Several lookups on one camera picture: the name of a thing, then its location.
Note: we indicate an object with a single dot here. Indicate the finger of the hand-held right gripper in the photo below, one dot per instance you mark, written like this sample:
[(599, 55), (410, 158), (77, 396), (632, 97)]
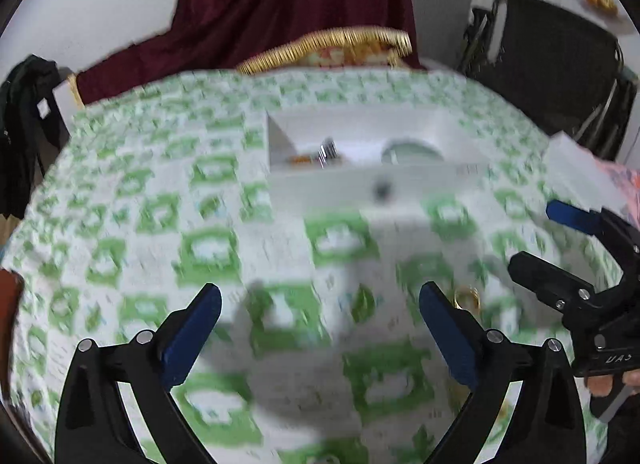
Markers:
[(567, 213), (545, 276)]

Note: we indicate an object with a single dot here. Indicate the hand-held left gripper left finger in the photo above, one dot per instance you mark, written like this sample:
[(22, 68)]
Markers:
[(192, 331)]

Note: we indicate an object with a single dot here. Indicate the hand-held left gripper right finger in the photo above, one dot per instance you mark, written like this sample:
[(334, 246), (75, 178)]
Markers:
[(450, 334)]

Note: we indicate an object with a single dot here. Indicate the white cardboard box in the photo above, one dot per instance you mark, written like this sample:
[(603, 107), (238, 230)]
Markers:
[(340, 183)]

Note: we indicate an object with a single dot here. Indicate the person's right hand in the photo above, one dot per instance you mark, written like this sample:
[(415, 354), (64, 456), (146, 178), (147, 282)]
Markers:
[(600, 385)]

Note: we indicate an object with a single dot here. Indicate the pink printed cloth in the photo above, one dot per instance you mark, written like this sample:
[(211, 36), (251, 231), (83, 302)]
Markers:
[(622, 183)]

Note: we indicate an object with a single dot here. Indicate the green printed tablecloth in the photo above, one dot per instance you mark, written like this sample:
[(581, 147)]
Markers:
[(150, 194)]

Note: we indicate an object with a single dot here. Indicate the black folding chair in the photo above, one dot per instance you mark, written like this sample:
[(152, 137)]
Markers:
[(550, 58)]

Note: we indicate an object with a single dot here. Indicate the brown wooden object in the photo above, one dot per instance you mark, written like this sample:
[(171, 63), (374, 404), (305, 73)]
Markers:
[(10, 299)]

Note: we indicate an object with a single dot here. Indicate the small white carton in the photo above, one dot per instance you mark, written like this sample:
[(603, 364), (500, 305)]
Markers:
[(65, 96)]

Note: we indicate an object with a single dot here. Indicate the black jacket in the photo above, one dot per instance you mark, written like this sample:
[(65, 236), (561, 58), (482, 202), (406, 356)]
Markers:
[(25, 108)]

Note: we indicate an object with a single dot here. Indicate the gold-fringed cushion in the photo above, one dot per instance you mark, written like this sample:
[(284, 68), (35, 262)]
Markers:
[(330, 51)]

